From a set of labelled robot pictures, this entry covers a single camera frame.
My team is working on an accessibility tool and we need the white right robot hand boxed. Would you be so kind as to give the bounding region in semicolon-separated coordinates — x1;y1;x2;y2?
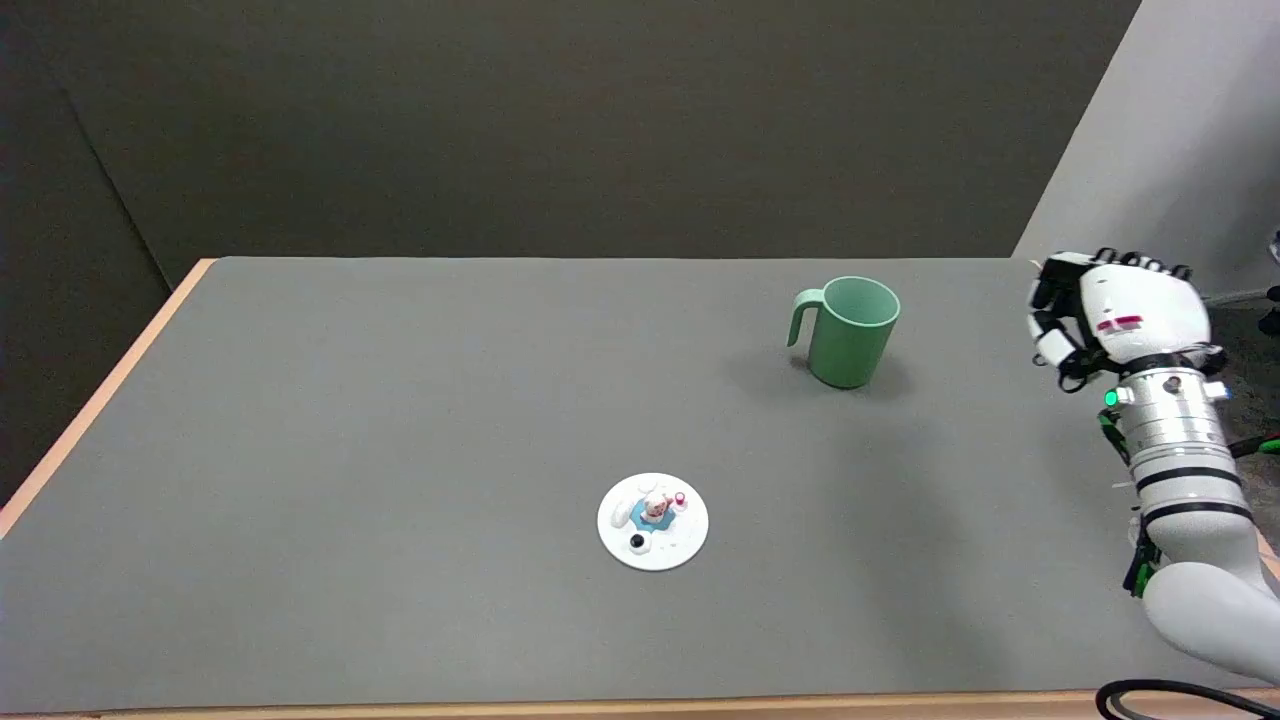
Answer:
1027;247;1228;394

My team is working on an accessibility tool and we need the white cup lid with figurine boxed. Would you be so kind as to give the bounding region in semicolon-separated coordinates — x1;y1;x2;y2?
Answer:
597;472;710;572

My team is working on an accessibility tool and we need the office chair base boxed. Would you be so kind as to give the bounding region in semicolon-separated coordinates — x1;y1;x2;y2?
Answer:
1200;229;1280;337

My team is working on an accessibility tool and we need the green plastic mug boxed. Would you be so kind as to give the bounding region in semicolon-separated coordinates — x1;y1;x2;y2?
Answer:
786;276;902;390

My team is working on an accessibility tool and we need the black arm cable with green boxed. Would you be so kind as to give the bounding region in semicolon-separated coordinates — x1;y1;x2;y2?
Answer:
1097;405;1280;599

